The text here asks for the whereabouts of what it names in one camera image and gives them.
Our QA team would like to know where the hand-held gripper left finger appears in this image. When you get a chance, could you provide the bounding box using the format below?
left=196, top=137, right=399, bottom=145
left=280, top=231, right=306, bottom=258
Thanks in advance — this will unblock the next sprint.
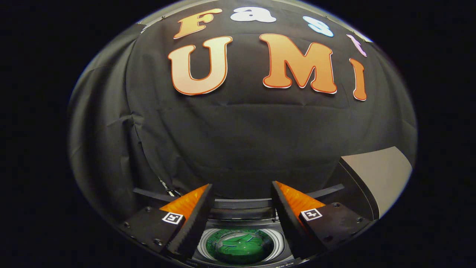
left=119, top=183, right=215, bottom=261

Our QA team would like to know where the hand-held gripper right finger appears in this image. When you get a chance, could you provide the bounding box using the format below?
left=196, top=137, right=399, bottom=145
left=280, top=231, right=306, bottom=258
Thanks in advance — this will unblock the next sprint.
left=271, top=181, right=372, bottom=260

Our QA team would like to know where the green polo shirt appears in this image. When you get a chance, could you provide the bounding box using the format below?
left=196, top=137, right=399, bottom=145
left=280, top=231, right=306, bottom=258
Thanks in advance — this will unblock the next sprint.
left=206, top=229, right=274, bottom=265

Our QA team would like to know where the grey washing machine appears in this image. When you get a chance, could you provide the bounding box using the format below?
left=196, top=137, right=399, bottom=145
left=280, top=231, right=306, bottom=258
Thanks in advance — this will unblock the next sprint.
left=132, top=184, right=374, bottom=268

